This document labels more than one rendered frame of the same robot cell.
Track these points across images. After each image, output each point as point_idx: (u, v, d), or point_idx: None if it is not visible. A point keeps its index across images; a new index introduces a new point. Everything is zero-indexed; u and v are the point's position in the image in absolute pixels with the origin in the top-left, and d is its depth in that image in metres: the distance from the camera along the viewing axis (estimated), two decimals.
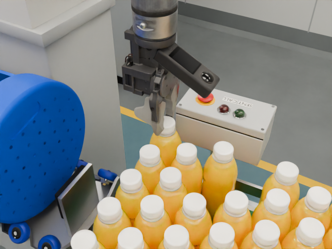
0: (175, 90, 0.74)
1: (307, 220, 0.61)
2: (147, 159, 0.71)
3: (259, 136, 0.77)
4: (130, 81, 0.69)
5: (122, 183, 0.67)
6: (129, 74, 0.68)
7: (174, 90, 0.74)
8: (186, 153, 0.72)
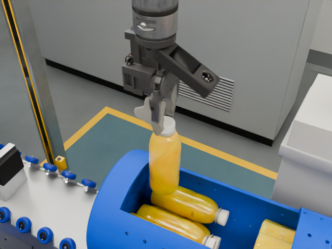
0: (175, 90, 0.74)
1: None
2: None
3: None
4: (130, 81, 0.69)
5: None
6: (129, 74, 0.68)
7: (174, 90, 0.74)
8: None
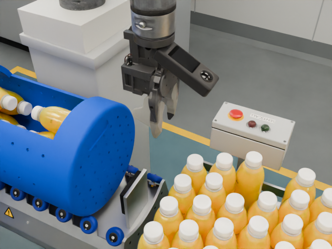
0: (175, 88, 0.74)
1: (323, 214, 0.78)
2: (194, 166, 0.89)
3: (282, 147, 0.95)
4: (129, 81, 0.69)
5: (177, 186, 0.85)
6: (129, 73, 0.68)
7: (175, 89, 0.74)
8: (225, 161, 0.90)
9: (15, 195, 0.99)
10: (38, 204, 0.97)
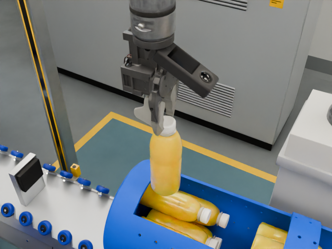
0: (174, 90, 0.74)
1: None
2: None
3: None
4: (129, 81, 0.69)
5: None
6: (128, 74, 0.68)
7: (174, 90, 0.74)
8: (166, 124, 0.75)
9: None
10: None
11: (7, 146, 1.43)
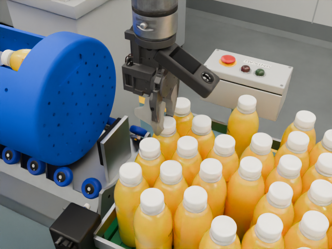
0: (175, 90, 0.74)
1: (325, 154, 0.69)
2: (180, 109, 0.80)
3: (278, 92, 0.86)
4: (130, 81, 0.69)
5: None
6: (129, 74, 0.68)
7: (174, 90, 0.74)
8: None
9: None
10: (9, 156, 0.87)
11: None
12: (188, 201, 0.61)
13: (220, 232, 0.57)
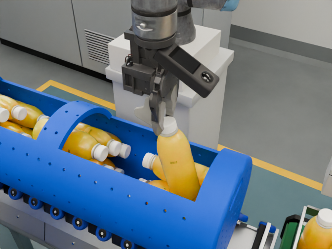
0: (175, 90, 0.74)
1: None
2: (328, 223, 0.85)
3: None
4: (130, 81, 0.69)
5: None
6: (129, 74, 0.68)
7: (174, 90, 0.74)
8: (2, 119, 1.04)
9: (126, 247, 0.95)
10: None
11: None
12: None
13: None
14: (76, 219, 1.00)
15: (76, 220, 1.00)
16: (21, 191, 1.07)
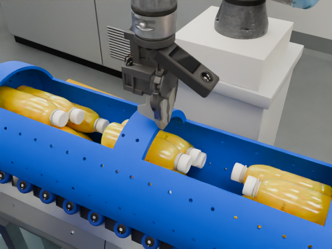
0: (173, 93, 0.74)
1: None
2: None
3: None
4: (130, 81, 0.69)
5: (243, 193, 0.74)
6: (129, 74, 0.68)
7: (172, 93, 0.73)
8: (61, 123, 0.90)
9: None
10: None
11: None
12: None
13: None
14: (147, 237, 0.86)
15: (147, 238, 0.86)
16: (78, 208, 0.94)
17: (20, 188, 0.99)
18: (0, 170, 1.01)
